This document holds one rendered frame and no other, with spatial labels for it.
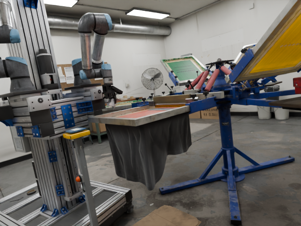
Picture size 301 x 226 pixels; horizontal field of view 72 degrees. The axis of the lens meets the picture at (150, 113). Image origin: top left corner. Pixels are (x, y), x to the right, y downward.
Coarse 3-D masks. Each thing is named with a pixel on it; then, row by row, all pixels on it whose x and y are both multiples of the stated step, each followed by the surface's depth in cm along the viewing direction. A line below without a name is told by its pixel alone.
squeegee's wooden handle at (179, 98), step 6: (156, 96) 186; (162, 96) 180; (168, 96) 174; (174, 96) 169; (180, 96) 165; (186, 96) 160; (156, 102) 186; (162, 102) 181; (168, 102) 175; (174, 102) 170; (180, 102) 166
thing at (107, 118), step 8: (112, 112) 170; (120, 112) 172; (128, 112) 177; (160, 112) 130; (168, 112) 131; (176, 112) 136; (184, 112) 141; (88, 120) 157; (96, 120) 147; (104, 120) 138; (112, 120) 131; (120, 120) 124; (128, 120) 118; (136, 120) 114; (144, 120) 118; (152, 120) 122
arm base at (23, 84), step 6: (12, 78) 136; (18, 78) 136; (24, 78) 138; (12, 84) 136; (18, 84) 136; (24, 84) 137; (30, 84) 141; (12, 90) 136; (18, 90) 135; (24, 90) 136
